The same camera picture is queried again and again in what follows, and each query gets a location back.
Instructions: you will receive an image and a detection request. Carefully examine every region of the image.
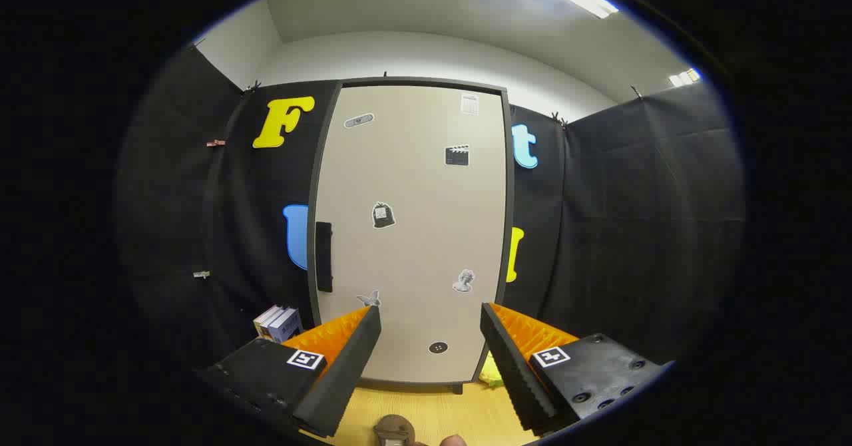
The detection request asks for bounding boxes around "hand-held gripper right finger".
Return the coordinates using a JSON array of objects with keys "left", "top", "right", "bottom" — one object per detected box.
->
[{"left": 479, "top": 302, "right": 674, "bottom": 437}]

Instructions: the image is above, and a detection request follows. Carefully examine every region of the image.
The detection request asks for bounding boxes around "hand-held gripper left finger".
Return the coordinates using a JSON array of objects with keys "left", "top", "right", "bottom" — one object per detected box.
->
[{"left": 198, "top": 306, "right": 383, "bottom": 439}]

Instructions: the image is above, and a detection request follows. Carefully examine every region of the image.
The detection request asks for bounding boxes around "grey shoe cabinet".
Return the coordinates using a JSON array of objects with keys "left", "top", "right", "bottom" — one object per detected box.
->
[{"left": 306, "top": 77, "right": 517, "bottom": 395}]

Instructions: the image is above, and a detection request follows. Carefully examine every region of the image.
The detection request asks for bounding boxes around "brown fuzzy shoe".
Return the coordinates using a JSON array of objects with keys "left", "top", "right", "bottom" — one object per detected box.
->
[{"left": 373, "top": 415, "right": 417, "bottom": 446}]

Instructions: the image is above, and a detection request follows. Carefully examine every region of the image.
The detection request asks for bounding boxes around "beige shoe cabinet door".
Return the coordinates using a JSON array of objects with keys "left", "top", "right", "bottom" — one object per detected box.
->
[{"left": 314, "top": 85, "right": 508, "bottom": 385}]

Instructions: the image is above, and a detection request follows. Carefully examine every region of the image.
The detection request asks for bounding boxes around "black backdrop cloth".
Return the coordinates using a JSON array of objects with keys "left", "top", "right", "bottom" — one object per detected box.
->
[{"left": 113, "top": 43, "right": 746, "bottom": 393}]

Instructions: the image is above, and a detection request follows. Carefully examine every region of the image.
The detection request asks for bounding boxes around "yellow-green round object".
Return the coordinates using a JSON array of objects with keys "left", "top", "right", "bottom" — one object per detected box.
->
[{"left": 479, "top": 353, "right": 507, "bottom": 388}]

